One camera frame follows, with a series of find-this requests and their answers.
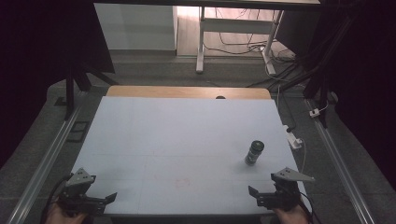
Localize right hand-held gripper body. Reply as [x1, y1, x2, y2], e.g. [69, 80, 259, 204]
[257, 167, 316, 212]

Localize white desk frame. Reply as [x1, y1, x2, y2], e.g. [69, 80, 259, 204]
[195, 5, 285, 77]

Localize white cabinet panel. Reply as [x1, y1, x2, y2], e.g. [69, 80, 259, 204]
[93, 3, 179, 51]

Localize person's right hand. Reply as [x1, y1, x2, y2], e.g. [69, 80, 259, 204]
[272, 204, 310, 224]

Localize white table mat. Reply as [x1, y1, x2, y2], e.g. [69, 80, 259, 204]
[70, 95, 312, 216]

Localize black tripod stand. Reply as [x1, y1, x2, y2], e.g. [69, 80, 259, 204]
[63, 60, 120, 121]
[279, 18, 340, 129]

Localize dark labelled can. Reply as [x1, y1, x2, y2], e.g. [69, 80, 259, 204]
[244, 139, 265, 167]

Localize tangled floor cables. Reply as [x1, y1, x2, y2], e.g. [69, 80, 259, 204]
[204, 7, 297, 63]

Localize metal floor rail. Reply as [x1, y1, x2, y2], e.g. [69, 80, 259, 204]
[6, 104, 84, 224]
[304, 98, 377, 224]

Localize person's left hand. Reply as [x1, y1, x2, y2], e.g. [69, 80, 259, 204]
[44, 202, 89, 224]

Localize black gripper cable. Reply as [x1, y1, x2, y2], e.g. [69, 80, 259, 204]
[298, 190, 316, 224]
[39, 174, 75, 224]

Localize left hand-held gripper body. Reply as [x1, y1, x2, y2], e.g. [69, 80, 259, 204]
[58, 167, 107, 217]

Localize black floor frame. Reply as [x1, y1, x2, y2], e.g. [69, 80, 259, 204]
[65, 120, 91, 144]

